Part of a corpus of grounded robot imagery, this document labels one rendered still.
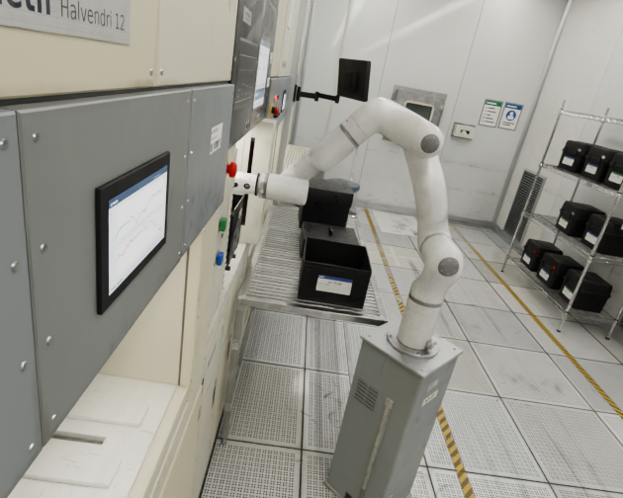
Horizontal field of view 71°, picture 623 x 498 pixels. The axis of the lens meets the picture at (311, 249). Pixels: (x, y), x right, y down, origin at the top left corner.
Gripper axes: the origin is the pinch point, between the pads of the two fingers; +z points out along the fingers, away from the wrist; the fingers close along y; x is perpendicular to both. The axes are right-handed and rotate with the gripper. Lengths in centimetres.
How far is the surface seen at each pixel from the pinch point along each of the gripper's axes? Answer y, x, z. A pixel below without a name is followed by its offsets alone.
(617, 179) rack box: 192, 1, -266
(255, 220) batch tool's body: 42, -27, -12
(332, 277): 18, -37, -47
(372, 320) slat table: 12, -50, -66
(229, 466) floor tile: 1, -125, -19
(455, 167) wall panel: 452, -48, -232
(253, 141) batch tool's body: 42.1, 6.3, -7.5
